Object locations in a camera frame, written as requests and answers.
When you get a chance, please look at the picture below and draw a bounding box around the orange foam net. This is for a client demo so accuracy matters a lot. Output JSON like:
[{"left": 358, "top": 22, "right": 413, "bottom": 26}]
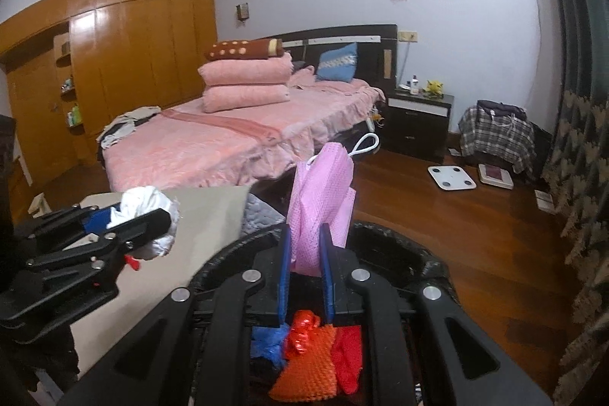
[{"left": 269, "top": 325, "right": 341, "bottom": 403}]

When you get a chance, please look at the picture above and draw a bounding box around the bed with pink bedspread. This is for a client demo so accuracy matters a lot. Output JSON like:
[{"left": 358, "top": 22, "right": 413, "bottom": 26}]
[{"left": 97, "top": 75, "right": 386, "bottom": 193}]

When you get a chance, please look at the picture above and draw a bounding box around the grey quilted mat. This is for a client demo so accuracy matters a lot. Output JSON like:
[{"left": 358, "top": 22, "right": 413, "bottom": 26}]
[{"left": 240, "top": 192, "right": 291, "bottom": 238}]

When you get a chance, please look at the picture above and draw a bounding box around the wooden wardrobe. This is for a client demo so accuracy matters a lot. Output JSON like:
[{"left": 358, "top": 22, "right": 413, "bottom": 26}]
[{"left": 0, "top": 0, "right": 217, "bottom": 183}]

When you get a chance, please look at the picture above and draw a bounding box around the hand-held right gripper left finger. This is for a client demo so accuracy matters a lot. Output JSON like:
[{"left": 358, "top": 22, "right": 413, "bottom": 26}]
[{"left": 62, "top": 223, "right": 293, "bottom": 406}]

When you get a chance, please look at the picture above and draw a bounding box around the blue plastic wrapper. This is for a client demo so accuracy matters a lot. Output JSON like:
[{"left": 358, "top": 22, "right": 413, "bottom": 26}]
[{"left": 251, "top": 324, "right": 291, "bottom": 369}]

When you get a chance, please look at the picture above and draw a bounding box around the pink mesh cloth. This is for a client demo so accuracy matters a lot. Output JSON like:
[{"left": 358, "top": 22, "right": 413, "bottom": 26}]
[{"left": 287, "top": 132, "right": 381, "bottom": 278}]

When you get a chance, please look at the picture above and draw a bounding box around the white flat box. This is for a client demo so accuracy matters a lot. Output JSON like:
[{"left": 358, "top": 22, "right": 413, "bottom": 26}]
[{"left": 534, "top": 189, "right": 555, "bottom": 213}]

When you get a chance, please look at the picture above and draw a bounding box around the blue pillow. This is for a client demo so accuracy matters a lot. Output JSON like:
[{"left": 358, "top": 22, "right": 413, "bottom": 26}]
[{"left": 315, "top": 42, "right": 359, "bottom": 82}]

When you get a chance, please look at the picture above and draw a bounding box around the pink folded quilt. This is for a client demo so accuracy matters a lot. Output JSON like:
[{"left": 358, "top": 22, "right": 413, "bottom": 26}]
[
  {"left": 202, "top": 83, "right": 291, "bottom": 114},
  {"left": 197, "top": 51, "right": 293, "bottom": 87}
]

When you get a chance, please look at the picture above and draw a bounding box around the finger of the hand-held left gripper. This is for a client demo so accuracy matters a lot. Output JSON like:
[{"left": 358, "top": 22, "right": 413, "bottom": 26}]
[
  {"left": 24, "top": 209, "right": 173, "bottom": 285},
  {"left": 14, "top": 204, "right": 116, "bottom": 253}
]

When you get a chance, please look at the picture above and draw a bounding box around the pile of clothes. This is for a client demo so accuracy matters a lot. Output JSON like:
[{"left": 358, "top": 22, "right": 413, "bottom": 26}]
[{"left": 96, "top": 105, "right": 163, "bottom": 150}]

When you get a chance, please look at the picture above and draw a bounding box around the plaid cloth bag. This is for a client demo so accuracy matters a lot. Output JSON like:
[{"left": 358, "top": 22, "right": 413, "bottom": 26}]
[{"left": 458, "top": 100, "right": 538, "bottom": 174}]

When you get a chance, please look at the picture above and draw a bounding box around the small white stool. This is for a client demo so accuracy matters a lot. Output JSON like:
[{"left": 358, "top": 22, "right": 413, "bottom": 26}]
[{"left": 29, "top": 192, "right": 51, "bottom": 217}]

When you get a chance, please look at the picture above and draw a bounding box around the white electric blanket controller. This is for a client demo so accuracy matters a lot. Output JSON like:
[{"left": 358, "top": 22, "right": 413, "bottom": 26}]
[{"left": 364, "top": 104, "right": 384, "bottom": 133}]

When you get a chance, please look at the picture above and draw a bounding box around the scale with red centre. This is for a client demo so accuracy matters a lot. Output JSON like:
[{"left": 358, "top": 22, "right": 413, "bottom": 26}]
[{"left": 478, "top": 163, "right": 515, "bottom": 190}]

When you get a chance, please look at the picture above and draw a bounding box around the brown dotted blanket roll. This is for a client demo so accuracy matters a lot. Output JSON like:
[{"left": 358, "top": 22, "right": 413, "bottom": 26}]
[{"left": 204, "top": 37, "right": 284, "bottom": 62}]

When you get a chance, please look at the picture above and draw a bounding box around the dark wooden bed frame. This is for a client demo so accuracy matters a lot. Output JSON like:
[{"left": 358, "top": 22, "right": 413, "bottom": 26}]
[{"left": 247, "top": 24, "right": 399, "bottom": 197}]

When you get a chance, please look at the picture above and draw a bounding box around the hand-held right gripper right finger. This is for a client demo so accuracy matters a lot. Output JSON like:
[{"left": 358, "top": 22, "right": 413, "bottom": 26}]
[{"left": 319, "top": 223, "right": 553, "bottom": 406}]

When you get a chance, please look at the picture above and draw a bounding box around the white bathroom scale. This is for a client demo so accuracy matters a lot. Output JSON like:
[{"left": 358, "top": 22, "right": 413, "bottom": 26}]
[{"left": 427, "top": 165, "right": 478, "bottom": 192}]

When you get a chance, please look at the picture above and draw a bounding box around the trash bin with black bag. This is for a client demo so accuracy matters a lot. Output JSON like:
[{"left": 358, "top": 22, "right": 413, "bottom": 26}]
[{"left": 188, "top": 220, "right": 460, "bottom": 406}]

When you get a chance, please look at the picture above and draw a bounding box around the red ribbon bow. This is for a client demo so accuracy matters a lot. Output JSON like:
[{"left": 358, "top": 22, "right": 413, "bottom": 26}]
[{"left": 284, "top": 310, "right": 320, "bottom": 359}]

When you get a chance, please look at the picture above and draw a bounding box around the dark nightstand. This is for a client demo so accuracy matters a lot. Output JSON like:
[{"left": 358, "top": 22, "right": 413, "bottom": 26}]
[{"left": 383, "top": 92, "right": 455, "bottom": 159}]

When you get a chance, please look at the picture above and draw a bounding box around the dark patterned curtain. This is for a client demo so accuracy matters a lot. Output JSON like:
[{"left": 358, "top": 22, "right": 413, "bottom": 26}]
[{"left": 528, "top": 0, "right": 609, "bottom": 406}]

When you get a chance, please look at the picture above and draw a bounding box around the red cloth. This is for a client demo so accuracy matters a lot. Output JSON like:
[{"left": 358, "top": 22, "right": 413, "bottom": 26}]
[{"left": 330, "top": 325, "right": 365, "bottom": 395}]

